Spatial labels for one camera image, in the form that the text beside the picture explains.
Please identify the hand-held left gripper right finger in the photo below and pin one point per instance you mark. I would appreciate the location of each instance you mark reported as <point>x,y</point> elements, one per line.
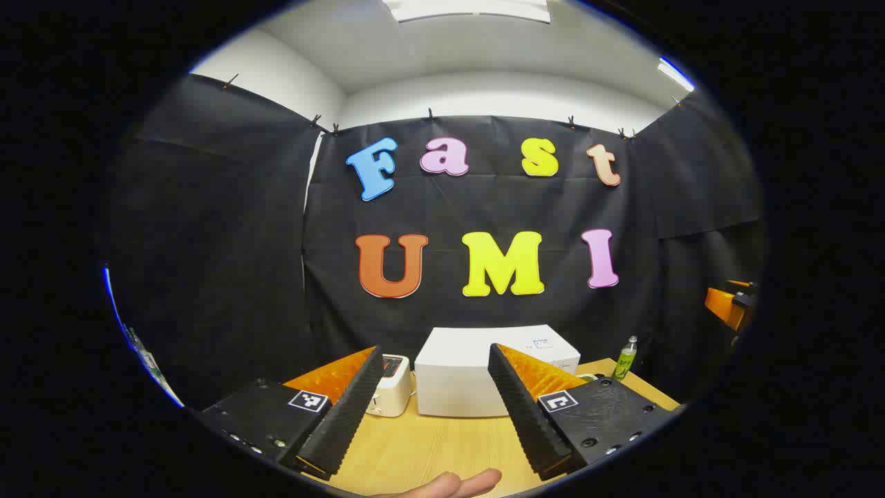
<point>529,415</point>

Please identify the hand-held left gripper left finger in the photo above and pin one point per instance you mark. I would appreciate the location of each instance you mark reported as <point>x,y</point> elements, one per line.
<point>346,415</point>

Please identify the white toaster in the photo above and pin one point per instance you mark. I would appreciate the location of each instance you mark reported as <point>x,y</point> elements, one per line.
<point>395,391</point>

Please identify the white microwave oven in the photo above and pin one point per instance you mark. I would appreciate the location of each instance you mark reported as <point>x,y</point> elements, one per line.
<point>456,373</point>

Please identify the white divided plate with beans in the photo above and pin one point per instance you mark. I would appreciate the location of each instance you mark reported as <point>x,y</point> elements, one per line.
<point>589,377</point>

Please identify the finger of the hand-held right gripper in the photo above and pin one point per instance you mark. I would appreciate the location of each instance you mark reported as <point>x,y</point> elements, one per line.
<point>722,308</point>

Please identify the green drink bottle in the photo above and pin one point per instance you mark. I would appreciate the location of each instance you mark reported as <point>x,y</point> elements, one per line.
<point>626,361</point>

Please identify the ceiling light panel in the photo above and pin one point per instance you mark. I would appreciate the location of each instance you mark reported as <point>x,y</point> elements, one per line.
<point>470,8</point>
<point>675,74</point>

